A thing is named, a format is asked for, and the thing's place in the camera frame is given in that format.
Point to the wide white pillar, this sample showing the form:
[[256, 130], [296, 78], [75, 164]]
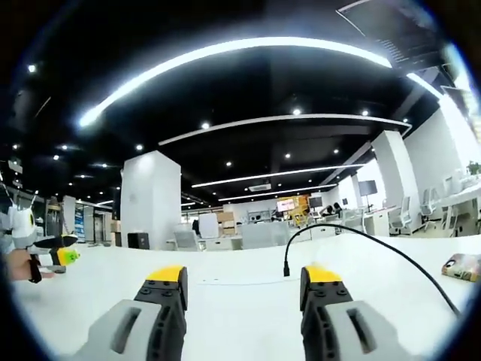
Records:
[[150, 199]]

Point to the stacked cardboard boxes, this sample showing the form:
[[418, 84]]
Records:
[[226, 223]]

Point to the person's left hand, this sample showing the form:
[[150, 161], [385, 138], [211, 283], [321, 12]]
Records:
[[17, 265]]

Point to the white whiteboard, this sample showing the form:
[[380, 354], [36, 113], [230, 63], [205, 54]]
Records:
[[208, 225]]

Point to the pink wall screen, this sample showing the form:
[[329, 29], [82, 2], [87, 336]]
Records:
[[285, 205]]

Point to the grey office chair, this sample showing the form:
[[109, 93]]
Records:
[[186, 240]]

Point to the white desk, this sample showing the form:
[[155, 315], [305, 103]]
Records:
[[240, 301]]

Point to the narrow white pillar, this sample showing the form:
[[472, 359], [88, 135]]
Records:
[[391, 176]]

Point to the grey desk partition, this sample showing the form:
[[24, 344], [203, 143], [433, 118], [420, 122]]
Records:
[[265, 235]]

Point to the phone in colourful case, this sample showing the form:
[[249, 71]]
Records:
[[464, 267]]

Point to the long curved ceiling light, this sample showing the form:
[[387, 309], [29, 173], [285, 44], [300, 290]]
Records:
[[225, 49]]

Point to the black cabinet box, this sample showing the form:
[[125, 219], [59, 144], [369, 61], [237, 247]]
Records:
[[138, 240]]

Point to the black screen on stand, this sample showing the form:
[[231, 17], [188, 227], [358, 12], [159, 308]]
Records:
[[366, 187]]

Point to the white office chair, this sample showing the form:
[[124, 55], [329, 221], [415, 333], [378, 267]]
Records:
[[404, 212], [428, 205]]

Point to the green potted plant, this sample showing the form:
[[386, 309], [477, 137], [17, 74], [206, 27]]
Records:
[[474, 168]]

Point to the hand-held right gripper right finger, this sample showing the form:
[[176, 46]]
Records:
[[359, 331]]

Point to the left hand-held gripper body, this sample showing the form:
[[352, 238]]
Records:
[[20, 225]]

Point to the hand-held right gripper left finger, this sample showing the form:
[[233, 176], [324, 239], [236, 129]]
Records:
[[126, 331]]

